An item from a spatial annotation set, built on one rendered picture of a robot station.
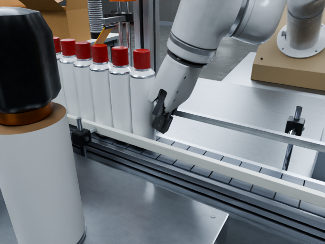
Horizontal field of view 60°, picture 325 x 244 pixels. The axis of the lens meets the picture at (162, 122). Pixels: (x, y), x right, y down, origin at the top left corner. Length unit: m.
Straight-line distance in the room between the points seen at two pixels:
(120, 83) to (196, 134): 0.29
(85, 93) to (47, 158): 0.35
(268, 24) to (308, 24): 0.69
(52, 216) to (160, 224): 0.16
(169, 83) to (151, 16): 0.25
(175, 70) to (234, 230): 0.28
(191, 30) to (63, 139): 0.25
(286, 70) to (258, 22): 0.79
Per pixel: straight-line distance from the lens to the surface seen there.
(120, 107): 0.60
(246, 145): 0.75
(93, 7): 0.74
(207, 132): 0.79
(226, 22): 0.45
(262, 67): 1.25
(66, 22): 2.27
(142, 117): 0.57
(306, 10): 1.10
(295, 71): 1.23
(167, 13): 9.26
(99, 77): 0.61
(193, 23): 0.45
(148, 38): 0.69
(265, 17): 0.46
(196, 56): 0.46
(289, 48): 1.28
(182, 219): 0.45
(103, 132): 0.64
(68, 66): 0.69
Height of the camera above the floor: 1.20
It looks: 26 degrees down
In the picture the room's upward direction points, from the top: straight up
